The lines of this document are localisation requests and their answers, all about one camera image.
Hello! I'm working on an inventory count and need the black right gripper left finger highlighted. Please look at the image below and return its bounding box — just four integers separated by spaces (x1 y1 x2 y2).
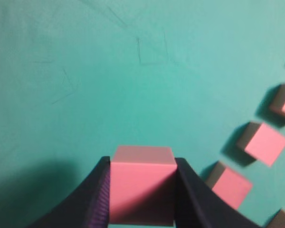
28 156 110 228

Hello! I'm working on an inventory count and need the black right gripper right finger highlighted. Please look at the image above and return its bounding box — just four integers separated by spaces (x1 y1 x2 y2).
174 158 259 228

